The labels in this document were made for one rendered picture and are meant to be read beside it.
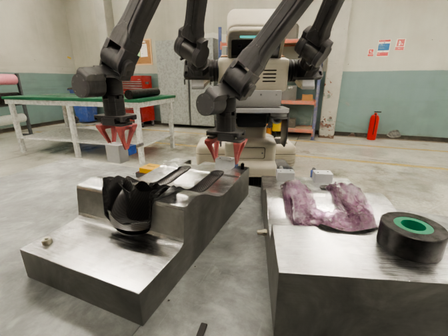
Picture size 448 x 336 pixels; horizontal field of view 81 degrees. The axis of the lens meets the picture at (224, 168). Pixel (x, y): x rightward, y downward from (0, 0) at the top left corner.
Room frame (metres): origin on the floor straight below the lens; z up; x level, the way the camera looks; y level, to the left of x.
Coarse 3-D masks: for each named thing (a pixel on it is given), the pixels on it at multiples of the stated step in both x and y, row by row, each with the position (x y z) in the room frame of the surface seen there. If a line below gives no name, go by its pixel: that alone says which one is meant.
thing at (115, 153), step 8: (112, 144) 0.73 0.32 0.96; (120, 144) 0.73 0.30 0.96; (136, 144) 0.82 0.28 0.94; (112, 152) 0.73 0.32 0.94; (120, 152) 0.72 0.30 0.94; (128, 152) 0.75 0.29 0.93; (136, 152) 0.78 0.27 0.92; (112, 160) 0.73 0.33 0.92; (120, 160) 0.72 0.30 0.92; (128, 160) 0.75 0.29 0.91
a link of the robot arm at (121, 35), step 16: (144, 0) 0.71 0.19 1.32; (160, 0) 0.75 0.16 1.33; (128, 16) 0.71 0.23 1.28; (144, 16) 0.72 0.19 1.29; (112, 32) 0.72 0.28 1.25; (128, 32) 0.70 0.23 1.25; (144, 32) 0.74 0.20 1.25; (112, 48) 0.72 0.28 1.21; (128, 48) 0.71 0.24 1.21; (112, 64) 0.71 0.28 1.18
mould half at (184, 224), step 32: (96, 192) 0.48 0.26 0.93; (192, 192) 0.47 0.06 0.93; (224, 192) 0.57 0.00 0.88; (96, 224) 0.46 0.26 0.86; (160, 224) 0.42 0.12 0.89; (192, 224) 0.42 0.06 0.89; (224, 224) 0.56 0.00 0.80; (32, 256) 0.37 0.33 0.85; (64, 256) 0.36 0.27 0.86; (96, 256) 0.36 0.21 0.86; (128, 256) 0.36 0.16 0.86; (160, 256) 0.36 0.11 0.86; (192, 256) 0.42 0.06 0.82; (64, 288) 0.35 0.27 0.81; (96, 288) 0.32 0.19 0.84; (128, 288) 0.29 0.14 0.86; (160, 288) 0.33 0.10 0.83
